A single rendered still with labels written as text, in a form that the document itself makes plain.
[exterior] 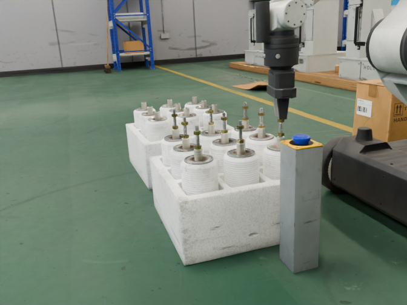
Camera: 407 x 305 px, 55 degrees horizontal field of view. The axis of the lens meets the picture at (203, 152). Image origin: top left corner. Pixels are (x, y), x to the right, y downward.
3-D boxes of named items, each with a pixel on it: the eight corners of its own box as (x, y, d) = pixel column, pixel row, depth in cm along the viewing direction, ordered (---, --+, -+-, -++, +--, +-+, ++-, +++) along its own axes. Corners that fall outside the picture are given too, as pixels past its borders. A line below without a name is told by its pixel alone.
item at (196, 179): (217, 232, 101) (214, 166, 95) (180, 230, 103) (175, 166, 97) (222, 215, 110) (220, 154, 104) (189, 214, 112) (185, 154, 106)
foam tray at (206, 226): (257, 187, 146) (257, 141, 140) (317, 236, 110) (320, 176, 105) (154, 206, 135) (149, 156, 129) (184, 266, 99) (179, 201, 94)
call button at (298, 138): (304, 141, 91) (304, 132, 91) (314, 145, 87) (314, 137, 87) (288, 143, 90) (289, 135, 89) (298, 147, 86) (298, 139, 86)
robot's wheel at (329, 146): (360, 183, 144) (364, 131, 138) (370, 188, 140) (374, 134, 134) (313, 193, 139) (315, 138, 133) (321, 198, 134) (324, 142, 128)
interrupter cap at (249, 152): (221, 154, 105) (221, 151, 105) (243, 148, 109) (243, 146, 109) (238, 161, 99) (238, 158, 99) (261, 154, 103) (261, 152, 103)
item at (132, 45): (142, 52, 681) (140, 40, 675) (144, 52, 658) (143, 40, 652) (124, 53, 672) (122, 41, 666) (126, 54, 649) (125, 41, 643)
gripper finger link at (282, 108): (276, 119, 103) (276, 95, 102) (288, 118, 104) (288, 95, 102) (278, 120, 102) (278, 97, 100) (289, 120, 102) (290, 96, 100)
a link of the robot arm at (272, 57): (306, 97, 97) (307, 48, 94) (268, 100, 97) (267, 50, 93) (291, 90, 109) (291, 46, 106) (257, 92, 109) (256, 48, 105)
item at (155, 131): (169, 158, 162) (166, 115, 156) (176, 165, 153) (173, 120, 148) (147, 162, 158) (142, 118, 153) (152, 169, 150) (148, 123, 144)
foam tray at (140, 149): (206, 149, 196) (205, 113, 191) (241, 172, 161) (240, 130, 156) (129, 161, 183) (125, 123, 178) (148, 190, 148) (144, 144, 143)
